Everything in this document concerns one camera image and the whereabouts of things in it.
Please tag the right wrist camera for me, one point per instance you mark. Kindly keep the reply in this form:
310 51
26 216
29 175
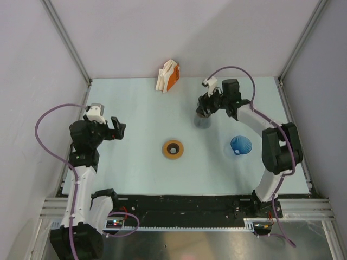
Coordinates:
210 84

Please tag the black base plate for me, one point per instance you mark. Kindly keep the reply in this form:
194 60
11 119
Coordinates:
201 212

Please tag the white paper coffee filters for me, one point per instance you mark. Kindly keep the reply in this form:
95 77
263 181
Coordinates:
162 75

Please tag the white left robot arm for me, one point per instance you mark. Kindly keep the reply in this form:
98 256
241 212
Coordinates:
80 232

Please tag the orange filter box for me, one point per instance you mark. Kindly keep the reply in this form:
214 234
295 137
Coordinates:
173 76

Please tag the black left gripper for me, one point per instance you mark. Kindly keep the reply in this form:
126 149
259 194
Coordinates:
113 134

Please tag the white cable duct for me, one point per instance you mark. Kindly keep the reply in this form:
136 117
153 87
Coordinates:
114 225

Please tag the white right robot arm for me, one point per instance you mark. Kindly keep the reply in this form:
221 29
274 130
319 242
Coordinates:
281 149

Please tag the blue glass dripper cone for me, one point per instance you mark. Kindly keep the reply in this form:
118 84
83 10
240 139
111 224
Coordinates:
241 145

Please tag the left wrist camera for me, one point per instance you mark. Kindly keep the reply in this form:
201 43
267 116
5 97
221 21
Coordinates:
95 113

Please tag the aluminium frame rail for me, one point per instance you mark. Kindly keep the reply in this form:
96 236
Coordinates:
54 208

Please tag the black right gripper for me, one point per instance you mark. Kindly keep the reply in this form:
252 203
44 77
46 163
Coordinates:
205 101

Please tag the glass beaker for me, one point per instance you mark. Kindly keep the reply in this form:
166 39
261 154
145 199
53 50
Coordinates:
201 121

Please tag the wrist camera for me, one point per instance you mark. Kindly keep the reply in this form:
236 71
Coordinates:
210 84
95 113

